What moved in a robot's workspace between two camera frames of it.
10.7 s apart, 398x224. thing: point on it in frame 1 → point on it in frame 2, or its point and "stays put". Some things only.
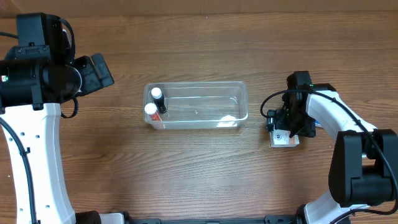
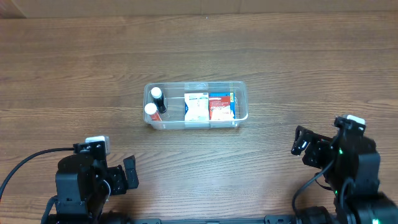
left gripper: x=98 y=80 → x=120 y=185
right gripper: x=308 y=129 → x=316 y=144
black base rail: x=268 y=219 stays put
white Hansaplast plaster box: x=280 y=138 → x=196 y=106
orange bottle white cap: x=151 y=109 stays put
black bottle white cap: x=157 y=94 stays put
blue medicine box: x=317 y=123 → x=222 y=106
